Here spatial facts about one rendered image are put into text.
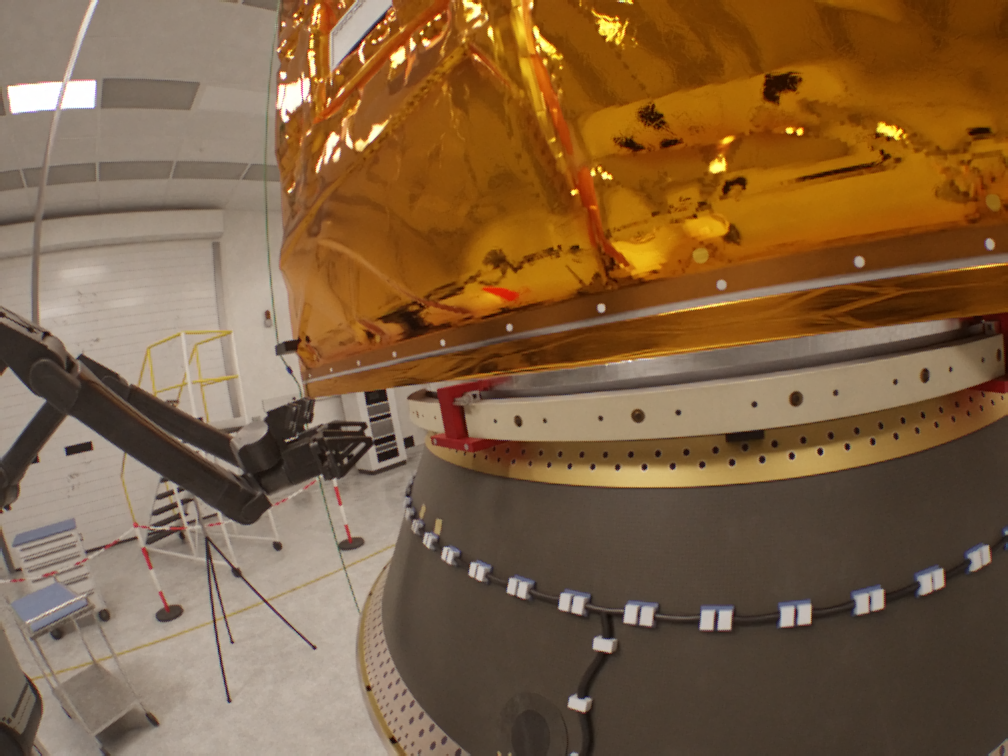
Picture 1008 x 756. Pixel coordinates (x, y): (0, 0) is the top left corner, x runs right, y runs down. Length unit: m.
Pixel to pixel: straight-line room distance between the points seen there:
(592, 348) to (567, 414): 0.12
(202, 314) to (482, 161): 7.42
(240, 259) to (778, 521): 8.32
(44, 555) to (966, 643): 5.07
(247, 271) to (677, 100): 8.10
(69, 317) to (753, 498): 7.93
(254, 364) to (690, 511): 7.82
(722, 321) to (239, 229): 8.39
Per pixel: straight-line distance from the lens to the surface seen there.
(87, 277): 8.01
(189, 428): 0.97
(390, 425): 8.17
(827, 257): 0.48
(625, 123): 0.53
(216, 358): 7.81
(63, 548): 4.77
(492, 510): 0.62
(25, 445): 1.07
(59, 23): 4.94
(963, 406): 0.61
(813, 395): 0.43
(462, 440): 0.60
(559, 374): 0.53
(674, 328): 0.51
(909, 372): 0.48
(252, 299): 8.25
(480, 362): 0.69
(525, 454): 0.58
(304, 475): 0.75
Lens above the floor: 1.78
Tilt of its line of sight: 3 degrees down
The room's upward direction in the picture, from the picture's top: 10 degrees counter-clockwise
